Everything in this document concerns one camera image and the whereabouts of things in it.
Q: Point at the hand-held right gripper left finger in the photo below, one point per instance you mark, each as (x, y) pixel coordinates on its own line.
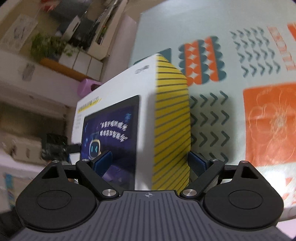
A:
(103, 163)

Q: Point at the wall poster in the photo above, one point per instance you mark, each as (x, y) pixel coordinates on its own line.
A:
(18, 31)

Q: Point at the patterned cloth-covered desktop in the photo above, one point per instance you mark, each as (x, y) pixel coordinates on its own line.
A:
(208, 20)

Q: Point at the white drawer cabinet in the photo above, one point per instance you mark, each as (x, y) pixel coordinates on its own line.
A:
(81, 62)

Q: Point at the black appliance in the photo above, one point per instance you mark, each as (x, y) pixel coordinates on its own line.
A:
(85, 32)

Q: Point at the white printed tablet box lid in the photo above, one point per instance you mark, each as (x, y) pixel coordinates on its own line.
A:
(148, 104)

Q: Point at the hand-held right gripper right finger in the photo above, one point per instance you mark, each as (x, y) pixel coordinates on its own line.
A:
(196, 164)

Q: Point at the television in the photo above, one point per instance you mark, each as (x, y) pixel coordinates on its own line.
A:
(62, 14)

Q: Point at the white low television stand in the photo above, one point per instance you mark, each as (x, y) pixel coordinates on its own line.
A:
(103, 51)

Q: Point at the green potted plant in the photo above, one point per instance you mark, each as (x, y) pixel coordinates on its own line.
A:
(46, 47)

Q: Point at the purple plastic stool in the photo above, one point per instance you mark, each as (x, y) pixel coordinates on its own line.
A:
(86, 87)

